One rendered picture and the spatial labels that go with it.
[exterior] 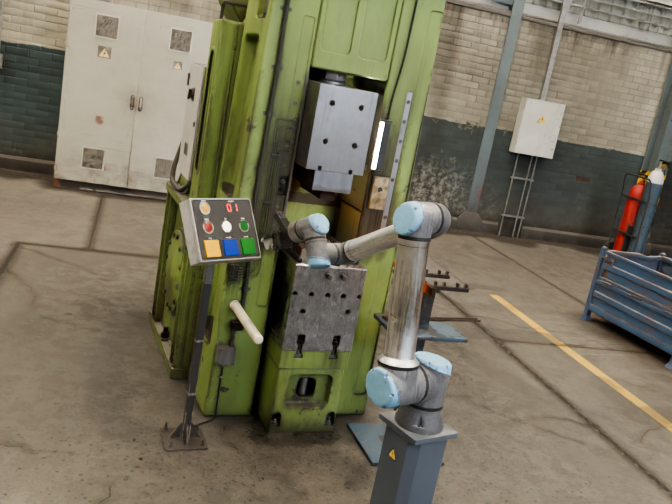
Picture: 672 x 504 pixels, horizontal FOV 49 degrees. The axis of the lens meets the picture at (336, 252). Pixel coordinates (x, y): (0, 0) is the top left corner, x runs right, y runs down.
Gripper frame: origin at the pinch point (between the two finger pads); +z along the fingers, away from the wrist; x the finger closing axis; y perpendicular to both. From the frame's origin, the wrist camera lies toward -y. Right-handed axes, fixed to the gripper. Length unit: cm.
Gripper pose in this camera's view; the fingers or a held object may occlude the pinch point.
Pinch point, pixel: (263, 239)
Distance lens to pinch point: 326.1
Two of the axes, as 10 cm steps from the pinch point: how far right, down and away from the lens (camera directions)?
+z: -7.1, 2.3, 6.7
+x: 6.8, -0.5, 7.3
